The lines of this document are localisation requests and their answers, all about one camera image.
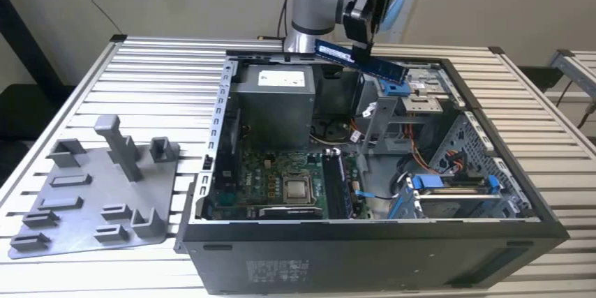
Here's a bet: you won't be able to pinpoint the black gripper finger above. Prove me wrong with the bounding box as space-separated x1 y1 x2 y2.
352 41 375 64

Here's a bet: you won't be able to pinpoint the blue RAM stick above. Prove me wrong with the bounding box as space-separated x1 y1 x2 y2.
313 38 412 85

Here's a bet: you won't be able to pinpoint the blue drive latch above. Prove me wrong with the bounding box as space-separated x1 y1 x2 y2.
379 80 411 97

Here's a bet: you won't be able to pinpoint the silver drive bay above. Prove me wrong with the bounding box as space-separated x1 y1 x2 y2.
357 62 467 117

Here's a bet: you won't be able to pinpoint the black cooler fan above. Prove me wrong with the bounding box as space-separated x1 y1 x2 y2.
309 118 363 145

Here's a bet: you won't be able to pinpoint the grey power supply unit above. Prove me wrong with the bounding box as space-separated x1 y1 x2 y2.
231 64 317 151

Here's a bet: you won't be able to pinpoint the perforated metal drive cage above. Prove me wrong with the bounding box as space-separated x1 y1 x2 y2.
428 112 536 215

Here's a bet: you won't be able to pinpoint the black box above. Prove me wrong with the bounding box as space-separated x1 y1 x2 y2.
517 66 565 94

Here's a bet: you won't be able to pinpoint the blue disk carrier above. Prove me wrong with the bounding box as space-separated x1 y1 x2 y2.
409 173 504 221

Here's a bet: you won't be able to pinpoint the green motherboard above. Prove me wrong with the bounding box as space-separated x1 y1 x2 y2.
204 149 373 221

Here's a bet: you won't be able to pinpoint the silver CPU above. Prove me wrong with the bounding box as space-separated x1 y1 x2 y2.
284 179 312 204

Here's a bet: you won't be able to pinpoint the black graphics card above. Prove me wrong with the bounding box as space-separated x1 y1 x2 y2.
248 205 327 221

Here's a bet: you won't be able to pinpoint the black PC case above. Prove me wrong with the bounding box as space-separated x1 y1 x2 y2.
175 48 572 295

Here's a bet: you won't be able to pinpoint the grey parts rack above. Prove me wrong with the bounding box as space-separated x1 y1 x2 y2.
7 114 184 260

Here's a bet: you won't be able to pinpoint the black slanted bar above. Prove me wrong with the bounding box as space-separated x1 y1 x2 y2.
0 0 64 88

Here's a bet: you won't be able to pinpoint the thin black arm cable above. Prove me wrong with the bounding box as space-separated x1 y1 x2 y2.
276 0 299 39

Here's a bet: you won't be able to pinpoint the orange wires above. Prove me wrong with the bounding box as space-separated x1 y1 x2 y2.
400 119 467 177

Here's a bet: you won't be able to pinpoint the aluminium frame side table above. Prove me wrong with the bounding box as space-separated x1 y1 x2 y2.
541 49 596 131

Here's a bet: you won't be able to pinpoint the thin black wall cable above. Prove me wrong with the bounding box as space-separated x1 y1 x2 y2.
69 0 125 37

